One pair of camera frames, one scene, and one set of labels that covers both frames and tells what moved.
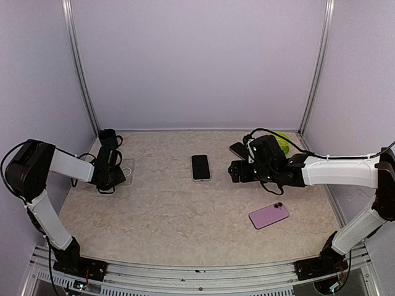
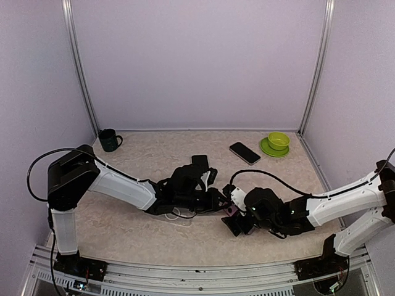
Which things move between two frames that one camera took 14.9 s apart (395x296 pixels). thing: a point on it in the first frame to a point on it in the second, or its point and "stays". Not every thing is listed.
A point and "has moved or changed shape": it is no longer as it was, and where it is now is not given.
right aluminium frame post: [324, 42] stays
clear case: [127, 168] to [182, 216]
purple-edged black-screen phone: [239, 149] stays
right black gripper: [244, 177] to [234, 220]
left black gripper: [120, 179] to [213, 205]
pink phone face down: [268, 216] has moved or changed shape
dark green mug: [108, 138] stays
